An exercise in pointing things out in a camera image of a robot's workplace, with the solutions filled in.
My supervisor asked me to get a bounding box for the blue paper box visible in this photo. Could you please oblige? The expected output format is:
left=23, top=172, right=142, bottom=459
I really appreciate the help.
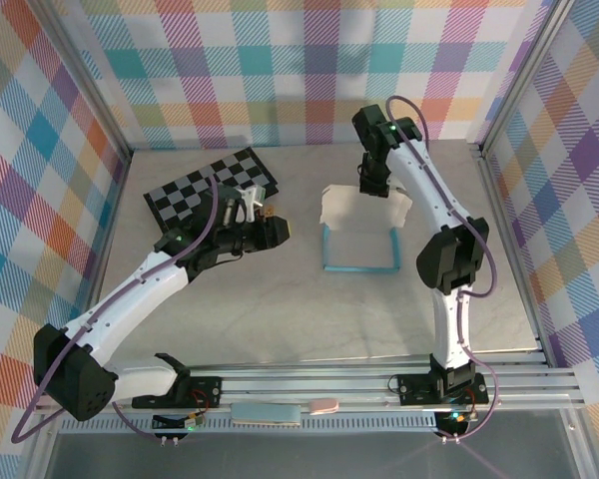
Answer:
left=318, top=183, right=412, bottom=274

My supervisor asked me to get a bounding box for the black grey chessboard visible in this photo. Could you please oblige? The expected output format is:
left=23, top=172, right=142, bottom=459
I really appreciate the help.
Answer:
left=143, top=147, right=281, bottom=245

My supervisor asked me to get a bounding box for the light blue flat pad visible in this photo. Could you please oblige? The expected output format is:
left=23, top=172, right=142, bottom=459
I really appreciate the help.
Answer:
left=229, top=402, right=302, bottom=428

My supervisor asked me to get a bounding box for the small pink oval pad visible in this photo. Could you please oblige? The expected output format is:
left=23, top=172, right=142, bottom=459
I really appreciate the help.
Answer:
left=307, top=396, right=339, bottom=415

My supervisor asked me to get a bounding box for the small controller board green light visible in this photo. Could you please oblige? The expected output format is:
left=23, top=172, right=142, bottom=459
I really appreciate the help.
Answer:
left=436, top=408, right=480, bottom=436
left=152, top=411, right=206, bottom=433

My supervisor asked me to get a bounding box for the grey metal panel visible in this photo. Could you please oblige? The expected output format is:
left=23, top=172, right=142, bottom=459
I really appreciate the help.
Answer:
left=44, top=429, right=593, bottom=479

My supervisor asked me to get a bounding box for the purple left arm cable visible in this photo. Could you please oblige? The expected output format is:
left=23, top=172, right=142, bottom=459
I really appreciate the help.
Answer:
left=10, top=174, right=222, bottom=445

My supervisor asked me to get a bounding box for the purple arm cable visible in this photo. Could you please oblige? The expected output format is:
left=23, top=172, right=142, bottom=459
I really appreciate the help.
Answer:
left=384, top=95, right=503, bottom=443
left=10, top=174, right=222, bottom=445

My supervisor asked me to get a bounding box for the aluminium side rail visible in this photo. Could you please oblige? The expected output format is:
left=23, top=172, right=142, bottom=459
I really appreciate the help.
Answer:
left=471, top=142, right=553, bottom=368
left=72, top=149, right=132, bottom=360

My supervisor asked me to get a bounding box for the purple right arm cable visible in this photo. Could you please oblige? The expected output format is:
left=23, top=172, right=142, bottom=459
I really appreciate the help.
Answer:
left=384, top=95, right=503, bottom=443

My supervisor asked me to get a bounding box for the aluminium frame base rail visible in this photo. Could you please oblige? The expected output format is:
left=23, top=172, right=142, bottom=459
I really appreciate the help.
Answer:
left=34, top=351, right=588, bottom=415

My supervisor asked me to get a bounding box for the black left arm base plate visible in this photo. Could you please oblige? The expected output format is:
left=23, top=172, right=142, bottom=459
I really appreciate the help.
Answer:
left=132, top=374, right=224, bottom=410

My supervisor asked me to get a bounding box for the aluminium frame post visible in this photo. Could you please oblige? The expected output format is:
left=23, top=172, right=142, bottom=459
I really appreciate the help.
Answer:
left=476, top=0, right=575, bottom=157
left=39, top=0, right=132, bottom=164

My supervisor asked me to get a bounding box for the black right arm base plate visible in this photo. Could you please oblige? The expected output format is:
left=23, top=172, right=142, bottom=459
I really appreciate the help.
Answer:
left=396, top=371, right=490, bottom=406

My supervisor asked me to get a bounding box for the perforated metal cable tray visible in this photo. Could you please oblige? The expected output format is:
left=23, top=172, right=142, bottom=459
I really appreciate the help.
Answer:
left=59, top=413, right=440, bottom=436

